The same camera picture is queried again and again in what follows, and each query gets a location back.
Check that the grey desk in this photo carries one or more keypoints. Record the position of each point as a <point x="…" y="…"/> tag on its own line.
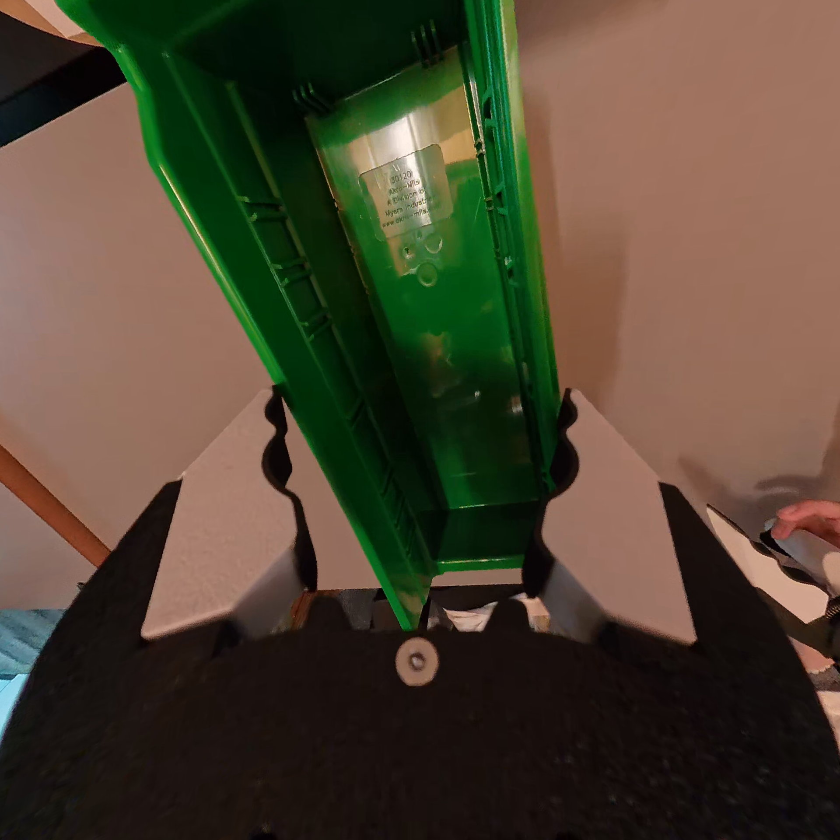
<point x="656" y="229"/>

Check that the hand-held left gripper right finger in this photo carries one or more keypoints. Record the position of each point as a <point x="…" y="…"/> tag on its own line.
<point x="610" y="544"/>

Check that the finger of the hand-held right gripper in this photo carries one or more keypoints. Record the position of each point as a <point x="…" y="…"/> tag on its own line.
<point x="741" y="544"/>

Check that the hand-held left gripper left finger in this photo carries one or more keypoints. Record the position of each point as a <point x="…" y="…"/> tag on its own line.
<point x="223" y="544"/>

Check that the green plastic bin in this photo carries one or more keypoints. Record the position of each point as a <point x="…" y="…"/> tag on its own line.
<point x="420" y="315"/>

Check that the person's right hand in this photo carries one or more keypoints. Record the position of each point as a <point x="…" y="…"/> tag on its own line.
<point x="814" y="518"/>

